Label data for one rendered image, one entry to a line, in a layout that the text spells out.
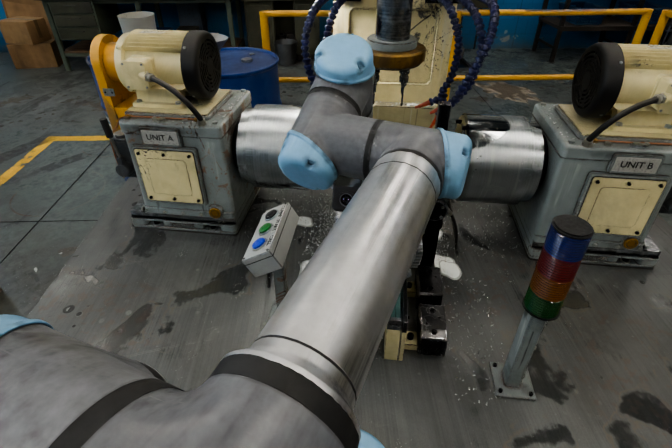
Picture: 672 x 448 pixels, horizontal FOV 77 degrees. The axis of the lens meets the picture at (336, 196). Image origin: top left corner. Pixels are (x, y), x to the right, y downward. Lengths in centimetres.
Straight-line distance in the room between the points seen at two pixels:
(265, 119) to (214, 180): 23
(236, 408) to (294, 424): 3
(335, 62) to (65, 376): 41
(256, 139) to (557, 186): 80
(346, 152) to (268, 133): 70
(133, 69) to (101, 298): 59
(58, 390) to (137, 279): 102
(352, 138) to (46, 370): 34
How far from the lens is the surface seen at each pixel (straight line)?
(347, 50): 55
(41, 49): 663
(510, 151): 117
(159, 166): 128
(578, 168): 120
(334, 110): 52
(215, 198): 128
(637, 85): 124
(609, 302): 131
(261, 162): 118
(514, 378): 100
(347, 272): 30
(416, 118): 131
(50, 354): 29
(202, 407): 24
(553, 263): 77
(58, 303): 131
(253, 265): 87
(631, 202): 129
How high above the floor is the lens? 162
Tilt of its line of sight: 34 degrees down
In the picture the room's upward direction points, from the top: straight up
